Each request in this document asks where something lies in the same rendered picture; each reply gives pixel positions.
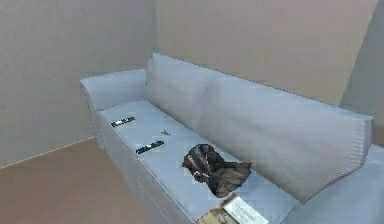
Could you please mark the small grey keys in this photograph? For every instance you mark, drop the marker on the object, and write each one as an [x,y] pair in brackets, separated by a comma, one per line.
[165,133]

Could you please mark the pale blue sofa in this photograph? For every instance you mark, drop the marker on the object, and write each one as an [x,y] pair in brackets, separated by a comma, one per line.
[266,133]

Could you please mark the white and brown book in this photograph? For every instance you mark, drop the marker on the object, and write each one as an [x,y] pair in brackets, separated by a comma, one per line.
[233,211]

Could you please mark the black remote control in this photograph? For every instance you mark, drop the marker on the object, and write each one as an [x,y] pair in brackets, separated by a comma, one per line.
[149,147]
[123,121]

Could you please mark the black crumpled cloth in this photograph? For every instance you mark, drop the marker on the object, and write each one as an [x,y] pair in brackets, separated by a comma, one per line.
[213,168]

